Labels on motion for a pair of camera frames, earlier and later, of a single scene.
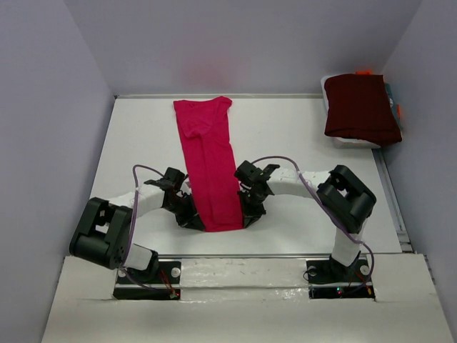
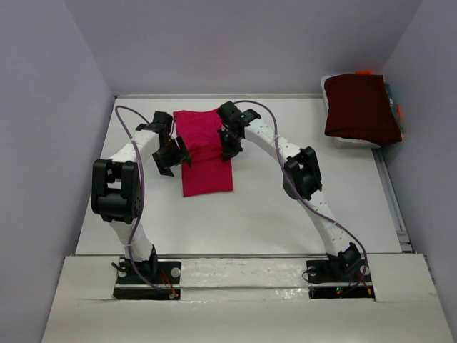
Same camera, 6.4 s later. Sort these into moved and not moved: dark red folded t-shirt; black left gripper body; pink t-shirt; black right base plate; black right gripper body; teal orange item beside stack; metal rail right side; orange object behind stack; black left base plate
Moved: black left gripper body; black right gripper body; pink t-shirt
Not moved: dark red folded t-shirt; black right base plate; metal rail right side; black left base plate; teal orange item beside stack; orange object behind stack
